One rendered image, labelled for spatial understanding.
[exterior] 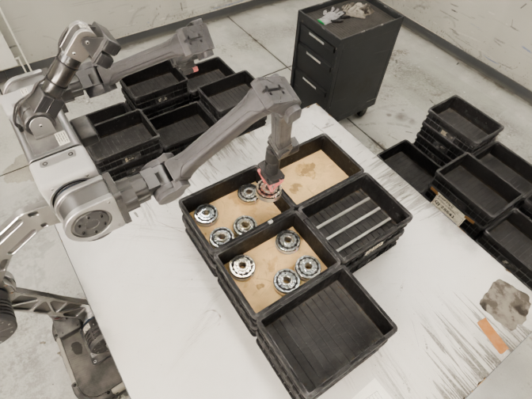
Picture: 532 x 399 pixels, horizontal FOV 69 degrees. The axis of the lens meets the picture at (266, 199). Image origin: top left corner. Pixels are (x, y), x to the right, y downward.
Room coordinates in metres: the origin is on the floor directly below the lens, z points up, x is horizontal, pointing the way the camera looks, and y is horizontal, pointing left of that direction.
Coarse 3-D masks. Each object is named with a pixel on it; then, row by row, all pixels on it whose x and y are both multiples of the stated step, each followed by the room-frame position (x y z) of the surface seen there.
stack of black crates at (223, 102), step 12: (240, 72) 2.35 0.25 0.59; (204, 84) 2.19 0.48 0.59; (216, 84) 2.23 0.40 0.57; (228, 84) 2.29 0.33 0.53; (240, 84) 2.35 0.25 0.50; (204, 96) 2.06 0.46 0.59; (216, 96) 2.20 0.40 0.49; (228, 96) 2.21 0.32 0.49; (240, 96) 2.22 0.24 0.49; (216, 108) 1.94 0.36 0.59; (228, 108) 1.96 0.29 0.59; (216, 120) 1.95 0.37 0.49; (264, 120) 2.14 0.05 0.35
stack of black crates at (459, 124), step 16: (432, 112) 2.07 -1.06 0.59; (448, 112) 2.21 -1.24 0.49; (464, 112) 2.19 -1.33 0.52; (480, 112) 2.11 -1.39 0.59; (432, 128) 2.03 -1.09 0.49; (448, 128) 1.97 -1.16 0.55; (464, 128) 2.06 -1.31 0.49; (480, 128) 2.07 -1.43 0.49; (496, 128) 2.00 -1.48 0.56; (416, 144) 2.08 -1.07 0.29; (432, 144) 1.99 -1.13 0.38; (448, 144) 1.92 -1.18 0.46; (464, 144) 1.85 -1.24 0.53; (480, 144) 1.82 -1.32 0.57; (448, 160) 1.87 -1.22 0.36
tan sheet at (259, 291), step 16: (272, 240) 0.85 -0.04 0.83; (256, 256) 0.76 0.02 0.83; (272, 256) 0.77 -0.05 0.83; (288, 256) 0.78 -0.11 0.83; (256, 272) 0.69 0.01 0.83; (272, 272) 0.70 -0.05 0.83; (240, 288) 0.62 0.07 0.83; (256, 288) 0.63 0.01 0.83; (272, 288) 0.63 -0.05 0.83; (256, 304) 0.56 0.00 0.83
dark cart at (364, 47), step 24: (336, 0) 2.90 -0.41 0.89; (360, 0) 2.98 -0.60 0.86; (312, 24) 2.56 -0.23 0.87; (336, 24) 2.60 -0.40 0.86; (360, 24) 2.63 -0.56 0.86; (384, 24) 2.59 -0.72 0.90; (312, 48) 2.56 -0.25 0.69; (336, 48) 2.36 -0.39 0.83; (360, 48) 2.48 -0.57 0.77; (384, 48) 2.64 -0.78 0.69; (312, 72) 2.53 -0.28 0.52; (336, 72) 2.36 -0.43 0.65; (360, 72) 2.52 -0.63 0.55; (384, 72) 2.70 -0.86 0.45; (312, 96) 2.50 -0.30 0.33; (336, 96) 2.40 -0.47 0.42; (360, 96) 2.57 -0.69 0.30; (336, 120) 2.44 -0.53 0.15
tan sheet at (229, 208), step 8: (232, 192) 1.09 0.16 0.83; (216, 200) 1.03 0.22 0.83; (224, 200) 1.04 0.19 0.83; (232, 200) 1.04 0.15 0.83; (224, 208) 0.99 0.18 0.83; (232, 208) 1.00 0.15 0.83; (240, 208) 1.00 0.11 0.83; (248, 208) 1.00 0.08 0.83; (256, 208) 1.01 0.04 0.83; (264, 208) 1.01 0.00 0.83; (272, 208) 1.01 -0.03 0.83; (192, 216) 0.94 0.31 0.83; (224, 216) 0.95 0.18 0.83; (232, 216) 0.95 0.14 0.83; (256, 216) 0.96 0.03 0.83; (264, 216) 0.97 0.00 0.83; (272, 216) 0.97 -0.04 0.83; (216, 224) 0.91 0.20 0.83; (224, 224) 0.91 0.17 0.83; (232, 224) 0.91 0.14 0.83; (208, 232) 0.86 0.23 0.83; (208, 240) 0.83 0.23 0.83
